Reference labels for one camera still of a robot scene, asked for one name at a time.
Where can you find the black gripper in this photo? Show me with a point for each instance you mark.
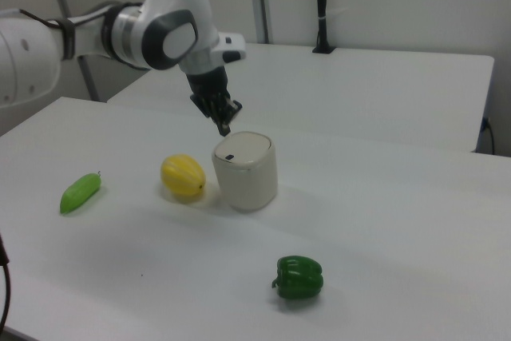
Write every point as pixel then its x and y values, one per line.
pixel 209 91

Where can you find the beige hinged bin lid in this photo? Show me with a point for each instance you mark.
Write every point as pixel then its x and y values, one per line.
pixel 244 147

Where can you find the small beige garbage bin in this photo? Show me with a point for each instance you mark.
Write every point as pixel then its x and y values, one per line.
pixel 247 175

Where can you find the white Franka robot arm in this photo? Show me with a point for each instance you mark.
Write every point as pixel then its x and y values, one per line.
pixel 159 33

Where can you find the yellow toy squash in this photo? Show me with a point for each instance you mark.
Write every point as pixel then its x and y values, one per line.
pixel 183 175

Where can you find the white side table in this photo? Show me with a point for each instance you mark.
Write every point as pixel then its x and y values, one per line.
pixel 359 89

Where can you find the light green toy cucumber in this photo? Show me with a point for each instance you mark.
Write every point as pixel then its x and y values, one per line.
pixel 80 193

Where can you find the dark green toy bell pepper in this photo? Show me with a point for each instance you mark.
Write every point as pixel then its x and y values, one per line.
pixel 299 277

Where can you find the thin grey partition post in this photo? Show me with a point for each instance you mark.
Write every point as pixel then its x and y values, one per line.
pixel 88 77

